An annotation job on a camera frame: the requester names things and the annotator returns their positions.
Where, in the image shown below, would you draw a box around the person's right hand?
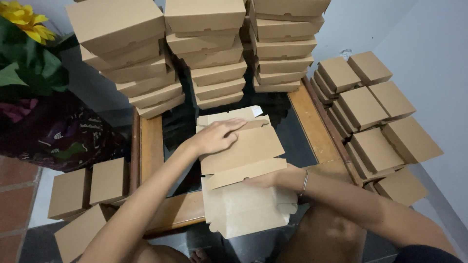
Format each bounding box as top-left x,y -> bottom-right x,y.
244,163 -> 305,194

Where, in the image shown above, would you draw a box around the person's left hand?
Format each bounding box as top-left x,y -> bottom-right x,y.
190,118 -> 248,157

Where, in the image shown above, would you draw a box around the brown cardboard box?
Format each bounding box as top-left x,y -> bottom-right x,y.
48,169 -> 91,220
54,204 -> 116,263
196,114 -> 298,240
89,158 -> 129,206

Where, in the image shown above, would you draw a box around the flat cardboard sheet white tag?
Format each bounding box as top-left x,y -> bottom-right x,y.
197,106 -> 264,126

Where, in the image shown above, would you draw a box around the wooden table with glass top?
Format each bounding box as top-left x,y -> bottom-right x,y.
130,69 -> 362,240

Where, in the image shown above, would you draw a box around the person's right leg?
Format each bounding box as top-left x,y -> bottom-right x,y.
276,203 -> 368,263

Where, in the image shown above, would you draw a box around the person's leg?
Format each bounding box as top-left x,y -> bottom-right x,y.
124,241 -> 212,263
276,203 -> 368,263

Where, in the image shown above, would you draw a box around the person's left leg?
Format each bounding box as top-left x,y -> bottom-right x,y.
124,241 -> 212,263

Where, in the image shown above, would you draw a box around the heap of closed cardboard boxes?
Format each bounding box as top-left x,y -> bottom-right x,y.
310,51 -> 444,207

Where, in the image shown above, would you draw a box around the stack of folded cardboard boxes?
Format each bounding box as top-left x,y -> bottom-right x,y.
239,0 -> 331,93
164,0 -> 248,110
66,0 -> 186,120

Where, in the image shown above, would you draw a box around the closed brown cardboard box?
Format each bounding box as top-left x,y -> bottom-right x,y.
54,204 -> 116,263
48,169 -> 91,220
89,158 -> 129,206

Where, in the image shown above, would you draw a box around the person's dark shorts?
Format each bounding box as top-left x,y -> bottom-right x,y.
394,244 -> 465,263

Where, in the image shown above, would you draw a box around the dark patterned cloth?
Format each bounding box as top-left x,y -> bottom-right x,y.
0,91 -> 128,172

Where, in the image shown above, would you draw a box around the green artificial leaves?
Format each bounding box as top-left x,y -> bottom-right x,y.
0,16 -> 79,99

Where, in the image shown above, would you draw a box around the yellow artificial sunflower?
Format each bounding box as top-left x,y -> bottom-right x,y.
0,0 -> 56,45

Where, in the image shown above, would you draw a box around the thin silver bracelet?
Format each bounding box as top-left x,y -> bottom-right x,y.
299,169 -> 311,198

